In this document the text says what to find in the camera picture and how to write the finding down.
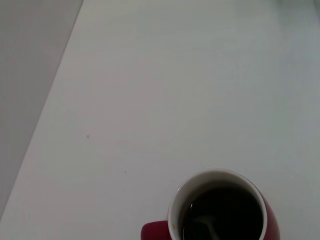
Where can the red cup with coffee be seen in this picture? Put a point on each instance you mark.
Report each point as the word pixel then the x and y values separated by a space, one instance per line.
pixel 271 225

